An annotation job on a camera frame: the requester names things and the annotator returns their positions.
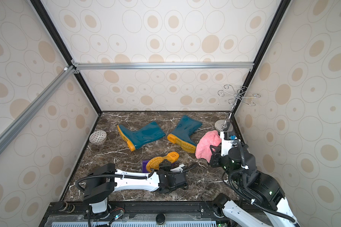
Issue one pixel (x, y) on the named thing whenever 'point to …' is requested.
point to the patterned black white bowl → (97, 136)
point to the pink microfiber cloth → (203, 150)
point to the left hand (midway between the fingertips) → (169, 165)
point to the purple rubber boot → (154, 163)
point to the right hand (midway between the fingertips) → (215, 146)
